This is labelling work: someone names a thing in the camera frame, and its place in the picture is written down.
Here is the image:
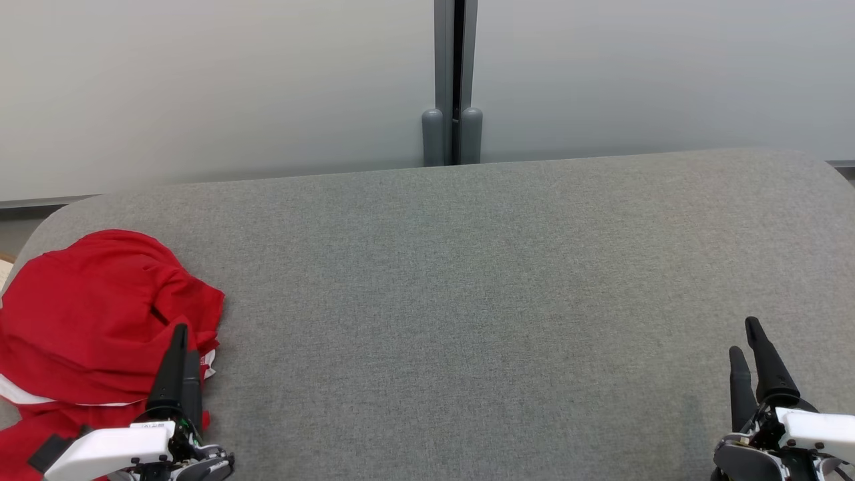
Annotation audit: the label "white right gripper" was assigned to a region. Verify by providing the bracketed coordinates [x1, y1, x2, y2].
[711, 317, 855, 481]

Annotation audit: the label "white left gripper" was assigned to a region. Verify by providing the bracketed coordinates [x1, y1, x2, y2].
[43, 324, 236, 481]

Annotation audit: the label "red basketball jersey white sleeves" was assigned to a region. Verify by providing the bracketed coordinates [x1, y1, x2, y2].
[0, 229, 226, 481]

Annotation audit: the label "grey rounded partition foot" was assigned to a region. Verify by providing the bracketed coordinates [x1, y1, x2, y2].
[421, 108, 445, 167]
[459, 107, 484, 165]

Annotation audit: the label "grey partition post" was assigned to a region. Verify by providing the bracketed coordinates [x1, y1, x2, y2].
[434, 0, 479, 165]

